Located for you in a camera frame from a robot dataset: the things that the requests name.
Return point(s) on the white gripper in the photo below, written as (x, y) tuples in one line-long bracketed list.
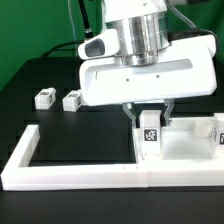
[(184, 69)]

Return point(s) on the white L-shaped obstacle fixture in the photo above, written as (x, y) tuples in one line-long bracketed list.
[(18, 175)]

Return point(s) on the white square tabletop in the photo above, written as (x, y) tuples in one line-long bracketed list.
[(185, 139)]

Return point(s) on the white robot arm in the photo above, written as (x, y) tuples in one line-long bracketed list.
[(147, 51)]

